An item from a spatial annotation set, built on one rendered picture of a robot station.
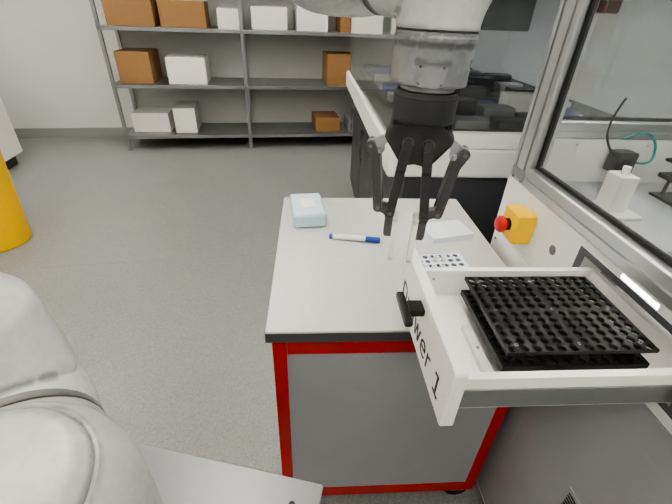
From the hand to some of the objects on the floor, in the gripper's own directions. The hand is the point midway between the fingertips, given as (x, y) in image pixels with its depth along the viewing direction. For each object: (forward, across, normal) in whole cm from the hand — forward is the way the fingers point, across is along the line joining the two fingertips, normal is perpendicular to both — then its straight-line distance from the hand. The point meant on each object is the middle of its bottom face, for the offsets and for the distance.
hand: (402, 236), depth 56 cm
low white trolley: (+101, -1, +39) cm, 108 cm away
